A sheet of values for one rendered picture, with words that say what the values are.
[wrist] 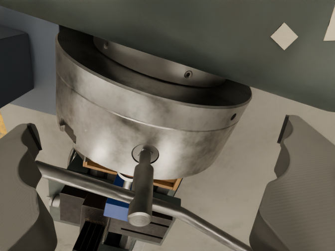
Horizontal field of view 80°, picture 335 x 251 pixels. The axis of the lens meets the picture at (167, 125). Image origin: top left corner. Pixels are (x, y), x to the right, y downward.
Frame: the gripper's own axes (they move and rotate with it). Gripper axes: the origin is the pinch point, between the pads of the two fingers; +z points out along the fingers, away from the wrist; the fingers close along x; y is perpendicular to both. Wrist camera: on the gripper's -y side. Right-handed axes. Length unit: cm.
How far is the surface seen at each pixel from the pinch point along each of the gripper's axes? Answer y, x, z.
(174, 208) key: 12.5, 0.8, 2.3
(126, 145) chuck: 9.4, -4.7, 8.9
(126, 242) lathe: 105, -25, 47
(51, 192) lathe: 59, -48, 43
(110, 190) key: 9.1, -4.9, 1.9
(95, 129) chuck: 7.7, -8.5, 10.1
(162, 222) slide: 68, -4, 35
